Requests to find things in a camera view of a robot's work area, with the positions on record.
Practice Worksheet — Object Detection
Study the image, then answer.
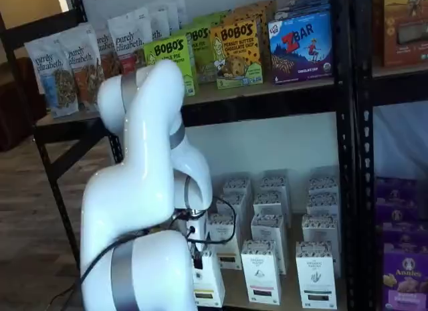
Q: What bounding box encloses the dark brown sofa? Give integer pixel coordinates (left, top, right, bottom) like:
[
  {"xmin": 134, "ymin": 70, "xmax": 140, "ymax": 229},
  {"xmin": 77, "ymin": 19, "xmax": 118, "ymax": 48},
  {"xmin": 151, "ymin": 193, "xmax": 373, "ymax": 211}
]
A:
[{"xmin": 0, "ymin": 56, "xmax": 36, "ymax": 153}]

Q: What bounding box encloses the green Bobo's box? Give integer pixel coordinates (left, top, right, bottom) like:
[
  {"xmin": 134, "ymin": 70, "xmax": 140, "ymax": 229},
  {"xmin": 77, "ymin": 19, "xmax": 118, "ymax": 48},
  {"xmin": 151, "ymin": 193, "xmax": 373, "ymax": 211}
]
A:
[
  {"xmin": 182, "ymin": 21, "xmax": 215, "ymax": 85},
  {"xmin": 143, "ymin": 35, "xmax": 201, "ymax": 97},
  {"xmin": 193, "ymin": 10, "xmax": 233, "ymax": 28}
]

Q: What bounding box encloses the blue label granola bag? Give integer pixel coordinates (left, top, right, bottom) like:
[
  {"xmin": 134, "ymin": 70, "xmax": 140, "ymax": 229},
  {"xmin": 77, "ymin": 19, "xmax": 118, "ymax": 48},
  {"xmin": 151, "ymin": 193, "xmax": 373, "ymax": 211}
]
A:
[{"xmin": 23, "ymin": 31, "xmax": 80, "ymax": 120}]

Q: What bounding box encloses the blue ZBar box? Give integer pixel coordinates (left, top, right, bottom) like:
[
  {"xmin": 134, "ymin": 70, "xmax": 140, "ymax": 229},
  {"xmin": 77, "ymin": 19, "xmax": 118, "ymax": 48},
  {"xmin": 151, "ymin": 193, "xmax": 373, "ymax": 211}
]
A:
[
  {"xmin": 268, "ymin": 12, "xmax": 334, "ymax": 85},
  {"xmin": 274, "ymin": 8, "xmax": 332, "ymax": 24},
  {"xmin": 284, "ymin": 0, "xmax": 331, "ymax": 11}
]

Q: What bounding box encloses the purple Annie's box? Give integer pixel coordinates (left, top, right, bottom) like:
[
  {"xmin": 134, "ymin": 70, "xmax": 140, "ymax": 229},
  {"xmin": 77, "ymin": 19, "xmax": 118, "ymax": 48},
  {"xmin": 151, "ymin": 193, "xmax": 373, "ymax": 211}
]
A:
[
  {"xmin": 376, "ymin": 203, "xmax": 428, "ymax": 233},
  {"xmin": 374, "ymin": 177, "xmax": 421, "ymax": 208},
  {"xmin": 381, "ymin": 229, "xmax": 428, "ymax": 258},
  {"xmin": 383, "ymin": 252, "xmax": 428, "ymax": 311}
]

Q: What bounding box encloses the wooden shelf board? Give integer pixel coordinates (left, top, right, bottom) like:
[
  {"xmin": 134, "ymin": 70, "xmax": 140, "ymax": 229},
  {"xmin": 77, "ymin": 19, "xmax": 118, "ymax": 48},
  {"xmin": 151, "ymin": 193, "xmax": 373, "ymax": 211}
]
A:
[
  {"xmin": 33, "ymin": 77, "xmax": 335, "ymax": 128},
  {"xmin": 193, "ymin": 177, "xmax": 348, "ymax": 311},
  {"xmin": 371, "ymin": 58, "xmax": 428, "ymax": 80}
]

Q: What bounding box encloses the yellow Bobo's box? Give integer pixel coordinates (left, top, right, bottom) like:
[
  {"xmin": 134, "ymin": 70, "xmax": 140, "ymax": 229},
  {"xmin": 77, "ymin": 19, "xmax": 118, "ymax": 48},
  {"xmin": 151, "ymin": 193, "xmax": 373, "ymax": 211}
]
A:
[
  {"xmin": 223, "ymin": 6, "xmax": 270, "ymax": 26},
  {"xmin": 209, "ymin": 18, "xmax": 264, "ymax": 90}
]

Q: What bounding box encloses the black metal shelving unit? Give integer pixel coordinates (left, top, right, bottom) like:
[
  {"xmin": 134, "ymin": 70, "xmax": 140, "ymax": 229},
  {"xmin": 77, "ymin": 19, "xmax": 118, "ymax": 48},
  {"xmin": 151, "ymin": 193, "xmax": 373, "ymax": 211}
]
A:
[
  {"xmin": 0, "ymin": 0, "xmax": 357, "ymax": 311},
  {"xmin": 354, "ymin": 0, "xmax": 428, "ymax": 311}
]

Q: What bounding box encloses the white box pink strip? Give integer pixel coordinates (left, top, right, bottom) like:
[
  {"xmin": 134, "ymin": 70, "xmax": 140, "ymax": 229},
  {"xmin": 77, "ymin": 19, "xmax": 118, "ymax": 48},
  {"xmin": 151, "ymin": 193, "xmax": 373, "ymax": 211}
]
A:
[
  {"xmin": 250, "ymin": 213, "xmax": 289, "ymax": 276},
  {"xmin": 253, "ymin": 192, "xmax": 291, "ymax": 221},
  {"xmin": 259, "ymin": 170, "xmax": 290, "ymax": 198},
  {"xmin": 241, "ymin": 240, "xmax": 281, "ymax": 305}
]

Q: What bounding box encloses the orange snack box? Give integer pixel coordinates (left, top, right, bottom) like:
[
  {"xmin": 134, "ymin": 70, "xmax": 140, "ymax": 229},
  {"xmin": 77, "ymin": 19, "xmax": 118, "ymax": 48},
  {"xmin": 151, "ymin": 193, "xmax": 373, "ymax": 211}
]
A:
[{"xmin": 383, "ymin": 0, "xmax": 428, "ymax": 67}]

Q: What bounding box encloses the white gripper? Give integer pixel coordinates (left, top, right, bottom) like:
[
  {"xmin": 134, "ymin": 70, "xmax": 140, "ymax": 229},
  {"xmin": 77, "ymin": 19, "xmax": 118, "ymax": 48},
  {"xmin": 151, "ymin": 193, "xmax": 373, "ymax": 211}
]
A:
[{"xmin": 189, "ymin": 209, "xmax": 212, "ymax": 270}]

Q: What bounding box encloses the white box yellow strip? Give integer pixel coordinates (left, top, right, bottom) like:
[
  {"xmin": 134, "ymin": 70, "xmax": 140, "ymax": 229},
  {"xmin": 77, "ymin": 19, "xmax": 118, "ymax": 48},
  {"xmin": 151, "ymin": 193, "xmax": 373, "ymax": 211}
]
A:
[
  {"xmin": 223, "ymin": 177, "xmax": 253, "ymax": 205},
  {"xmin": 215, "ymin": 193, "xmax": 249, "ymax": 221},
  {"xmin": 206, "ymin": 213, "xmax": 243, "ymax": 270},
  {"xmin": 192, "ymin": 247, "xmax": 226, "ymax": 308}
]

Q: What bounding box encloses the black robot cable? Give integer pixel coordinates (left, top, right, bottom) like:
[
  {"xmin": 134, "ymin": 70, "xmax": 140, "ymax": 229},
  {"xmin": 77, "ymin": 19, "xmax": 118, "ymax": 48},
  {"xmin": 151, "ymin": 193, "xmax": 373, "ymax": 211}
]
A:
[{"xmin": 79, "ymin": 195, "xmax": 239, "ymax": 292}]

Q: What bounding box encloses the white box teal strip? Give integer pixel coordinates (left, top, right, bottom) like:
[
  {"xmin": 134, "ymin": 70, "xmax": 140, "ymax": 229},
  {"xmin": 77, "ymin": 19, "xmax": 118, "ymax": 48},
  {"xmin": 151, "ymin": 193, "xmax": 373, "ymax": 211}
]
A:
[
  {"xmin": 306, "ymin": 193, "xmax": 339, "ymax": 220},
  {"xmin": 309, "ymin": 167, "xmax": 339, "ymax": 198},
  {"xmin": 302, "ymin": 214, "xmax": 341, "ymax": 278},
  {"xmin": 296, "ymin": 241, "xmax": 338, "ymax": 310}
]

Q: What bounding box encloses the orange label granola bag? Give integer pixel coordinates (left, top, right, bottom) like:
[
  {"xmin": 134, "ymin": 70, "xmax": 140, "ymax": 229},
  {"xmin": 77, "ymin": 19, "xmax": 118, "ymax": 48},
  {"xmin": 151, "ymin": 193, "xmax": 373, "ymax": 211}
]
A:
[
  {"xmin": 66, "ymin": 23, "xmax": 107, "ymax": 113},
  {"xmin": 95, "ymin": 28, "xmax": 118, "ymax": 80}
]

